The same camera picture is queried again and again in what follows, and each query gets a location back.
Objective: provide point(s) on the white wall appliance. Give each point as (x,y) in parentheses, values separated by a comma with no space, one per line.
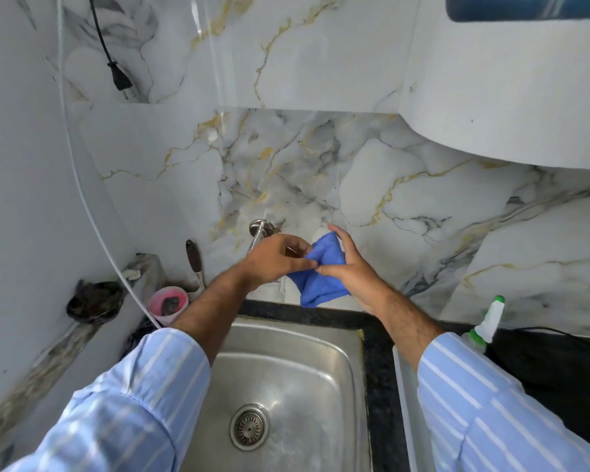
(511,88)

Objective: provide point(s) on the blue microfiber cloth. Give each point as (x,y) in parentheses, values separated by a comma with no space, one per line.
(319,285)

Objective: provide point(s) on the person's right forearm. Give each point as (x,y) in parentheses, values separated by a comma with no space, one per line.
(408,324)

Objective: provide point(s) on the person's right hand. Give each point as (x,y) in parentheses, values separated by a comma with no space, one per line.
(359,280)

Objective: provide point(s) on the pink plastic cup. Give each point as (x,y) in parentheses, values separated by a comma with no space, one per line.
(156,309)

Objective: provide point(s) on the person's left hand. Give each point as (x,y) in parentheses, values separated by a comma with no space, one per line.
(270,262)

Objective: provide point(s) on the white green spray bottle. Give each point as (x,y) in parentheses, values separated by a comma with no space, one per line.
(487,323)

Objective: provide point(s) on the stainless steel sink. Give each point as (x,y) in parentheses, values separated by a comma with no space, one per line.
(295,368)

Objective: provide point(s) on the black soap dish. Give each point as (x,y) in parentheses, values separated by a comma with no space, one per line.
(96,302)

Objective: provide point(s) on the person's left thumb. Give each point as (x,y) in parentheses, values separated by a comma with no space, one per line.
(302,265)

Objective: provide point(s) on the white plastic tray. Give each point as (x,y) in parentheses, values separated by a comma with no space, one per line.
(413,412)

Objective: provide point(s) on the person's right thumb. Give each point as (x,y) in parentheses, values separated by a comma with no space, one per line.
(329,270)

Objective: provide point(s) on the person's left forearm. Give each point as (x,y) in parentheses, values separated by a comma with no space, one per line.
(211,309)

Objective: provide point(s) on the chrome wall tap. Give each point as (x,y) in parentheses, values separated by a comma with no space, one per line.
(259,230)

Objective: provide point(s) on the dark scrubber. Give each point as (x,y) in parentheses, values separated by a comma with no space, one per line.
(171,305)

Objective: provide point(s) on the metal sink drain strainer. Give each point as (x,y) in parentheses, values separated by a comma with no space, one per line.
(249,428)

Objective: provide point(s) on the blue panel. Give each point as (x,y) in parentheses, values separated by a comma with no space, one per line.
(521,7)

